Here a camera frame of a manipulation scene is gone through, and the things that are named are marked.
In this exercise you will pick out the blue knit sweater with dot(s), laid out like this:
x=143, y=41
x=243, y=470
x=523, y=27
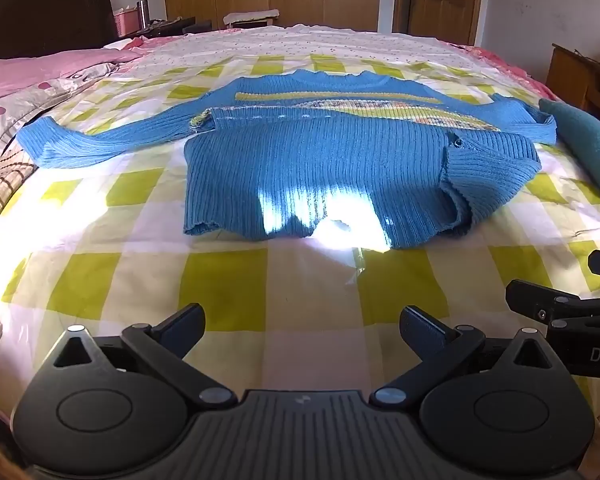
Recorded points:
x=320, y=170

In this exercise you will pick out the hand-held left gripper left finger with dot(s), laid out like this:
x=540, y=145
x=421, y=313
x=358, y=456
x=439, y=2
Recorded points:
x=182, y=329

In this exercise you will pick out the dark wooden headboard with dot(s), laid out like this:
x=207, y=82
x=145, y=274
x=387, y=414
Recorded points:
x=45, y=5

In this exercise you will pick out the white stool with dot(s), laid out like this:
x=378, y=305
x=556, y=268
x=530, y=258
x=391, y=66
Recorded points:
x=250, y=16

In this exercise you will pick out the teal cloth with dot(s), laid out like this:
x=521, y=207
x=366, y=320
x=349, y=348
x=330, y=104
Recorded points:
x=587, y=142

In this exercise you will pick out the steel vacuum bottle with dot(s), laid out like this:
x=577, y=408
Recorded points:
x=143, y=14

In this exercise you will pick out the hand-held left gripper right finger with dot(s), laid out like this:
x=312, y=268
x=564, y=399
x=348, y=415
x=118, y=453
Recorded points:
x=422, y=330

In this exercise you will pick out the brown checked bamboo mat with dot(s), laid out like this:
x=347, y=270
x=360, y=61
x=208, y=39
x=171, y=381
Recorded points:
x=0, y=190

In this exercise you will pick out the pink quilt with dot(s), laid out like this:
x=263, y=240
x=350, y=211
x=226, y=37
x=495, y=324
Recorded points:
x=35, y=77

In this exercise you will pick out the white floral sheet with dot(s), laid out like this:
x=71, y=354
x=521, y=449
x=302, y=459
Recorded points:
x=290, y=40

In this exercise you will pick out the dark side table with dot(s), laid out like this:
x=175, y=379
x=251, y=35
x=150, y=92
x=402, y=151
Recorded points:
x=180, y=26

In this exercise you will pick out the wooden nightstand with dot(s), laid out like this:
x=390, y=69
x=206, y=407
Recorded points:
x=572, y=80

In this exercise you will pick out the yellow checked bed sheet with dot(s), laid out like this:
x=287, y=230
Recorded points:
x=230, y=280

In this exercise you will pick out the pink basket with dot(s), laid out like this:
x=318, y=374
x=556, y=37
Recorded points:
x=125, y=22

